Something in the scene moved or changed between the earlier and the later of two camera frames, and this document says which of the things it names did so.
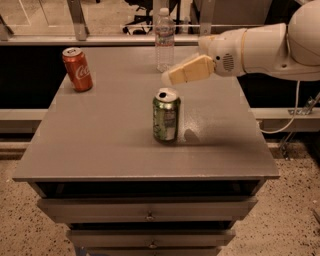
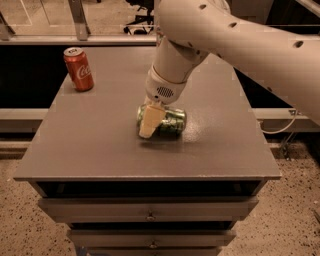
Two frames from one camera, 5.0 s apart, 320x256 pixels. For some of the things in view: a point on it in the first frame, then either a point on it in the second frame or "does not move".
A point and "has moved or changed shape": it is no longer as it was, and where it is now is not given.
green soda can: (166, 116) has moved or changed shape
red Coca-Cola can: (77, 69) does not move
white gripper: (224, 53) → (160, 88)
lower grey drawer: (152, 238) does not move
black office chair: (141, 24) does not move
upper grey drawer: (150, 209) does not move
